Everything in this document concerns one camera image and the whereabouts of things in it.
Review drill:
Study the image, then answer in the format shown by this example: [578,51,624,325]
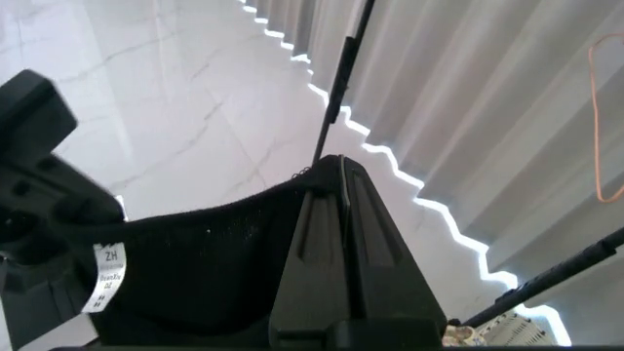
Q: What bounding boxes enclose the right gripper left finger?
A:
[268,187,365,348]

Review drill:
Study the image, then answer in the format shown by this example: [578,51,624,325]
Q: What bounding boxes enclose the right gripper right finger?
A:
[340,155,448,337]

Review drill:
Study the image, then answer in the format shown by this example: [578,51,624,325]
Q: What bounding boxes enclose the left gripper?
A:
[0,214,98,350]

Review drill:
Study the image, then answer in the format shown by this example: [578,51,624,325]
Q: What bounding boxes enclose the cream printed shorts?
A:
[441,324,488,348]

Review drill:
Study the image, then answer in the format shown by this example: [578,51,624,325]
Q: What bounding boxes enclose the black garment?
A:
[48,154,343,348]

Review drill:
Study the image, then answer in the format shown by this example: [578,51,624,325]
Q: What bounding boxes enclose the pink clothes hanger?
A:
[587,31,624,204]

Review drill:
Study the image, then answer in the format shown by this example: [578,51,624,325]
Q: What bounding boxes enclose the white laundry basket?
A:
[480,311,557,348]

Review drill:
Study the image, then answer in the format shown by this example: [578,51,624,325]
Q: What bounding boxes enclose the black clothes rack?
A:
[311,0,624,329]

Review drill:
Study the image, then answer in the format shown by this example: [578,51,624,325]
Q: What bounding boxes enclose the white curtain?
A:
[243,0,624,347]

